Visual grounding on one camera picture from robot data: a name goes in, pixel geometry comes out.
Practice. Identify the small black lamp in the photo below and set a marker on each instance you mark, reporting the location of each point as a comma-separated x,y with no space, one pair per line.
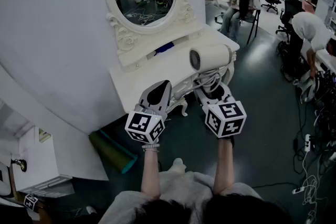
22,165

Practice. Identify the white office chair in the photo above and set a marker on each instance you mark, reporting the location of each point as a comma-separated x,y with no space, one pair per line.
223,11

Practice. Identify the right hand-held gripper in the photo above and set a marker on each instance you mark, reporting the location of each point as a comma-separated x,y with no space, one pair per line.
225,119

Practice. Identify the black folding chair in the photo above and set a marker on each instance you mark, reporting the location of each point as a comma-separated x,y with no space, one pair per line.
255,24

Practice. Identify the person's right forearm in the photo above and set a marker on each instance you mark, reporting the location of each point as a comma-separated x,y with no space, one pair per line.
223,168

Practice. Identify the white hair dryer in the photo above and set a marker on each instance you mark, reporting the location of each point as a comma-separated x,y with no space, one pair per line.
212,56

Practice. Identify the white power strip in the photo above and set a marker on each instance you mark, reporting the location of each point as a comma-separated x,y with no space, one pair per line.
298,190
307,143

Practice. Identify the person's left forearm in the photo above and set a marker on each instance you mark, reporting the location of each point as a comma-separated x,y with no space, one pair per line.
151,170

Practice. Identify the grey white harness vest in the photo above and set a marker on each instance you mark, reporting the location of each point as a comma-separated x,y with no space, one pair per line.
305,87

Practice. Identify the pile of black equipment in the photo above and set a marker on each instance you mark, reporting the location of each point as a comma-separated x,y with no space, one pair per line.
325,86

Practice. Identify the person's grey garment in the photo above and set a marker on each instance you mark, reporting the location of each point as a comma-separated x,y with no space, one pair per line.
183,189

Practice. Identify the yellowish paper sheet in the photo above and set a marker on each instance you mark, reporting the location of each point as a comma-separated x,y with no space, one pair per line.
44,135

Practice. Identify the oval mirror white ornate frame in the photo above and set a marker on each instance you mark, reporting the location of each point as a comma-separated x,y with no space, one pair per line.
115,21

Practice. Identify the white cabinet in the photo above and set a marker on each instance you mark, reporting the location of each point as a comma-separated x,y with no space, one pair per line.
34,165

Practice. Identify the white dressing table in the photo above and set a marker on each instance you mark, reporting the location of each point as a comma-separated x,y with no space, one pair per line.
147,70

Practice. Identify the person's left shoe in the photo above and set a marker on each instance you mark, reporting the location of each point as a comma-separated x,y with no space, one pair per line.
178,165

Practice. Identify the blue cloth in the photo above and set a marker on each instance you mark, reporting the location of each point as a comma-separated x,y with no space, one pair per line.
165,48

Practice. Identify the green rolled mat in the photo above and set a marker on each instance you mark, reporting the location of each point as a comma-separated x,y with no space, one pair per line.
113,149

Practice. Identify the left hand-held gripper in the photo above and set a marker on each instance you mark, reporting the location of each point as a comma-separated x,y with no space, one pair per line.
139,123

